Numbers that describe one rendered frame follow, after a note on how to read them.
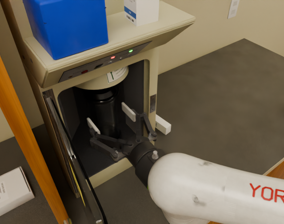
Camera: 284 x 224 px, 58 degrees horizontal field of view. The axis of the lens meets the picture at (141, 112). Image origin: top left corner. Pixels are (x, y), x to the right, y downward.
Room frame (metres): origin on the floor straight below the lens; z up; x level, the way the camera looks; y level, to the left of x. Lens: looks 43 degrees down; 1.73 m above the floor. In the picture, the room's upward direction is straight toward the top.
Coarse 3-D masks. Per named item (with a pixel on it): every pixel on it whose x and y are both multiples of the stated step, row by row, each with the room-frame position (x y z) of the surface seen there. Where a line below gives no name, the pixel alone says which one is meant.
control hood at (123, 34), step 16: (112, 16) 0.52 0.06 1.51; (160, 16) 0.52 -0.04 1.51; (176, 16) 0.52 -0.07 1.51; (192, 16) 0.52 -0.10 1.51; (112, 32) 0.45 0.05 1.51; (128, 32) 0.45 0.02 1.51; (144, 32) 0.45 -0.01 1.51; (160, 32) 0.47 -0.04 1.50; (176, 32) 0.53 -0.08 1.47; (32, 48) 0.39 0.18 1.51; (96, 48) 0.39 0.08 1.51; (112, 48) 0.40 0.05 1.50; (128, 48) 0.45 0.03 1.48; (144, 48) 0.52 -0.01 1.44; (32, 64) 0.41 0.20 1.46; (48, 64) 0.34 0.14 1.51; (64, 64) 0.35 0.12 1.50; (80, 64) 0.38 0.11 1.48; (48, 80) 0.38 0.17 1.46
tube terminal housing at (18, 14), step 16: (0, 0) 0.50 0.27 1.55; (16, 0) 0.43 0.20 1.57; (112, 0) 0.54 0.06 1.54; (160, 0) 0.61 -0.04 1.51; (16, 16) 0.43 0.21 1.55; (16, 32) 0.46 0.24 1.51; (112, 64) 0.53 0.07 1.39; (128, 64) 0.56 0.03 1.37; (144, 64) 0.62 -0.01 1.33; (32, 80) 0.47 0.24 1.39; (80, 80) 0.48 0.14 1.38; (144, 80) 0.62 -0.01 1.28; (144, 96) 0.62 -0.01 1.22; (48, 128) 0.48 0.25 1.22; (144, 128) 0.62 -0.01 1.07; (128, 160) 0.55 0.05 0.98; (64, 176) 0.50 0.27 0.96; (96, 176) 0.47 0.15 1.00; (112, 176) 0.51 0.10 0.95
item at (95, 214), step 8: (48, 104) 0.39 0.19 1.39; (56, 112) 0.36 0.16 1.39; (56, 120) 0.34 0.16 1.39; (56, 128) 0.38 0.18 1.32; (64, 136) 0.30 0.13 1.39; (64, 144) 0.29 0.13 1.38; (64, 152) 0.37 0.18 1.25; (72, 152) 0.27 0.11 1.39; (72, 160) 0.25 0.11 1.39; (72, 168) 0.28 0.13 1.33; (72, 176) 0.37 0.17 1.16; (80, 176) 0.22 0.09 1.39; (80, 184) 0.21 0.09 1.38; (88, 192) 0.19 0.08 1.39; (80, 200) 0.36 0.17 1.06; (88, 200) 0.18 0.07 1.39; (88, 208) 0.20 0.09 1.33; (96, 208) 0.17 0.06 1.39; (88, 216) 0.25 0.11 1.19; (96, 216) 0.16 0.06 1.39
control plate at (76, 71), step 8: (136, 48) 0.48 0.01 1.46; (112, 56) 0.44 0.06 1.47; (120, 56) 0.47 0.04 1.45; (128, 56) 0.51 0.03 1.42; (88, 64) 0.41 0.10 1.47; (96, 64) 0.43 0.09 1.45; (104, 64) 0.47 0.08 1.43; (64, 72) 0.38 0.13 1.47; (72, 72) 0.40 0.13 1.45; (80, 72) 0.43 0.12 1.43; (64, 80) 0.43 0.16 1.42
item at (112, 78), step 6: (126, 66) 0.61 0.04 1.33; (114, 72) 0.56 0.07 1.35; (120, 72) 0.57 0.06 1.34; (126, 72) 0.59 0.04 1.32; (96, 78) 0.54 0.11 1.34; (102, 78) 0.54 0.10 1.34; (108, 78) 0.54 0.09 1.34; (114, 78) 0.55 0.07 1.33; (120, 78) 0.56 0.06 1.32; (78, 84) 0.54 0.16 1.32; (84, 84) 0.53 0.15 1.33; (90, 84) 0.53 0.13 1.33; (96, 84) 0.53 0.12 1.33; (102, 84) 0.53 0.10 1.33; (108, 84) 0.54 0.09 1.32; (114, 84) 0.54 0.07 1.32
